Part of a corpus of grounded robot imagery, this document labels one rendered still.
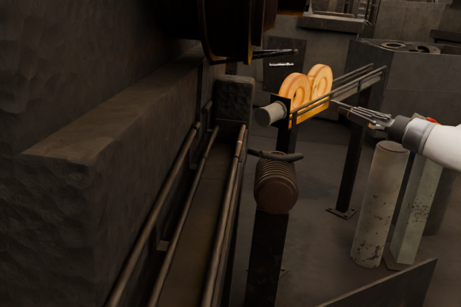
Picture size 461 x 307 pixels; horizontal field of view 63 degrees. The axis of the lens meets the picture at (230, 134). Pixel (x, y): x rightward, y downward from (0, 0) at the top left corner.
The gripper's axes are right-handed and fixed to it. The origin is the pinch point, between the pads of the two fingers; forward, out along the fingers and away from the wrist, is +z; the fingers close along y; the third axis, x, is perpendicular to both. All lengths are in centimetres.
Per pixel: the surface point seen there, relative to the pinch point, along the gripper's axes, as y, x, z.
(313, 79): 8.0, 3.9, 15.0
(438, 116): 196, -42, 6
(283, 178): -22.4, -18.0, 1.4
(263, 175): -24.0, -19.3, 7.0
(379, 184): 29.5, -32.3, -10.8
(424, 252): 61, -69, -31
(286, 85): -6.9, 3.2, 16.1
